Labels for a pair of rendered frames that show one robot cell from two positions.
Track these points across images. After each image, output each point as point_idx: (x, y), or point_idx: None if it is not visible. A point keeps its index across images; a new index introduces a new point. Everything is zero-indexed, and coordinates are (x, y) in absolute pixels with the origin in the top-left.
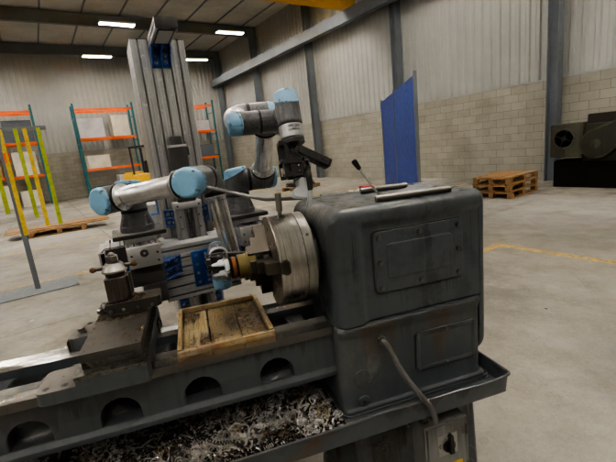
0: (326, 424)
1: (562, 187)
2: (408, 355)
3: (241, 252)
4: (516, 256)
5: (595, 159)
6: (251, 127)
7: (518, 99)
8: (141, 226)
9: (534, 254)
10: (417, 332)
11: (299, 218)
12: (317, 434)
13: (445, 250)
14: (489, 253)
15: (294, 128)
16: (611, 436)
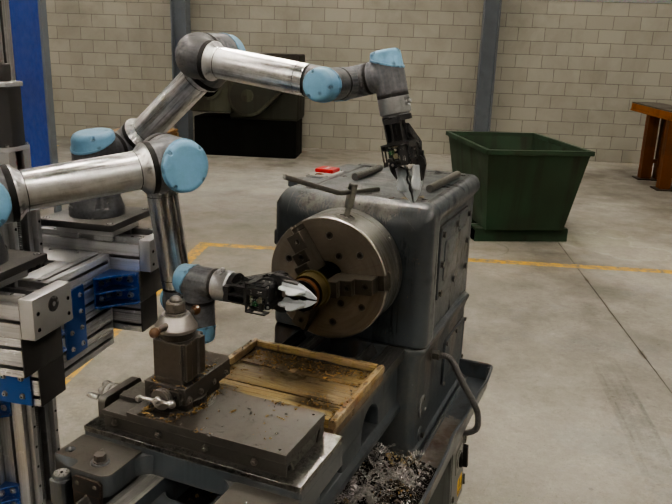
0: (413, 470)
1: (208, 155)
2: (439, 369)
3: (279, 273)
4: (242, 257)
5: (246, 118)
6: (343, 92)
7: (126, 11)
8: (3, 253)
9: (261, 252)
10: (445, 340)
11: (367, 216)
12: (436, 476)
13: (463, 243)
14: (205, 257)
15: (408, 102)
16: (485, 421)
